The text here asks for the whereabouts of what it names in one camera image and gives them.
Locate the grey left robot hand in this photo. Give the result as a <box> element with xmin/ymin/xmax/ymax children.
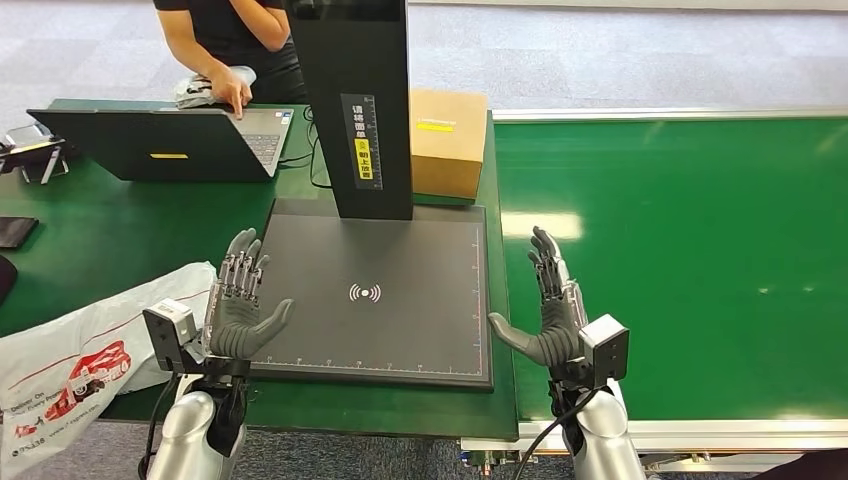
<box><xmin>201</xmin><ymin>228</ymin><xmax>296</xmax><ymax>360</ymax></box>

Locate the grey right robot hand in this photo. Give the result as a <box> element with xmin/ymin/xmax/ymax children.
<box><xmin>488</xmin><ymin>226</ymin><xmax>588</xmax><ymax>369</ymax></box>

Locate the white red-print courier bag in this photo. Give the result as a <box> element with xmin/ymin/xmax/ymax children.
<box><xmin>0</xmin><ymin>261</ymin><xmax>219</xmax><ymax>478</ymax></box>

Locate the black inbound scanner machine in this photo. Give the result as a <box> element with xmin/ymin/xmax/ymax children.
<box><xmin>250</xmin><ymin>0</ymin><xmax>495</xmax><ymax>392</ymax></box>

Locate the green conveyor belt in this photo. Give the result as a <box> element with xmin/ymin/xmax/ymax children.
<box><xmin>460</xmin><ymin>105</ymin><xmax>848</xmax><ymax>473</ymax></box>

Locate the brown cardboard box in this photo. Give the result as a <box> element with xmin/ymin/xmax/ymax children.
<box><xmin>408</xmin><ymin>88</ymin><xmax>490</xmax><ymax>201</ymax></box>

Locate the dark open laptop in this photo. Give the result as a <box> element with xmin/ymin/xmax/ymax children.
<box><xmin>27</xmin><ymin>107</ymin><xmax>295</xmax><ymax>184</ymax></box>

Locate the black yellow ruler label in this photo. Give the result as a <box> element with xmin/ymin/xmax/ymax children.
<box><xmin>340</xmin><ymin>93</ymin><xmax>384</xmax><ymax>192</ymax></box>

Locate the person's right hand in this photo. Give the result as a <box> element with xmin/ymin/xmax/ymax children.
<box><xmin>208</xmin><ymin>66</ymin><xmax>254</xmax><ymax>121</ymax></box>

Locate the small white crumpled bag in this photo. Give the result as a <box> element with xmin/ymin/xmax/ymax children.
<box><xmin>174</xmin><ymin>64</ymin><xmax>258</xmax><ymax>111</ymax></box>

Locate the phone on metal stand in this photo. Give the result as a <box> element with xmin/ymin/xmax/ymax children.
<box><xmin>0</xmin><ymin>123</ymin><xmax>70</xmax><ymax>185</ymax></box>

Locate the person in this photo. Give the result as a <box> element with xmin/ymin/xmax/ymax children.
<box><xmin>153</xmin><ymin>0</ymin><xmax>307</xmax><ymax>121</ymax></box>

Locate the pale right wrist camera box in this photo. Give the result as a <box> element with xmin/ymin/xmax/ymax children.
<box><xmin>578</xmin><ymin>314</ymin><xmax>631</xmax><ymax>389</ymax></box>

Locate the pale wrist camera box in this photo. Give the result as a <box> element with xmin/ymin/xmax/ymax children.
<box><xmin>142</xmin><ymin>298</ymin><xmax>200</xmax><ymax>374</ymax></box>
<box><xmin>578</xmin><ymin>314</ymin><xmax>631</xmax><ymax>389</ymax></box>

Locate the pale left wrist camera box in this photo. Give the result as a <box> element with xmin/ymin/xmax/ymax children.
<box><xmin>142</xmin><ymin>298</ymin><xmax>200</xmax><ymax>374</ymax></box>

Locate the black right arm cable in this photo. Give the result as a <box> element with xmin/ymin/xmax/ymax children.
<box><xmin>513</xmin><ymin>390</ymin><xmax>598</xmax><ymax>480</ymax></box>

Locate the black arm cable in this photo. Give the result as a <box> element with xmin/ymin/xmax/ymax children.
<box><xmin>137</xmin><ymin>374</ymin><xmax>181</xmax><ymax>480</ymax></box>
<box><xmin>513</xmin><ymin>390</ymin><xmax>598</xmax><ymax>480</ymax></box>

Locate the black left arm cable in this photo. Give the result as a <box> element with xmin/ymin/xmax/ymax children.
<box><xmin>137</xmin><ymin>374</ymin><xmax>181</xmax><ymax>480</ymax></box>

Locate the thin black machine cable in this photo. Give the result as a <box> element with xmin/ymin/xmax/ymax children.
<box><xmin>278</xmin><ymin>105</ymin><xmax>333</xmax><ymax>190</ymax></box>

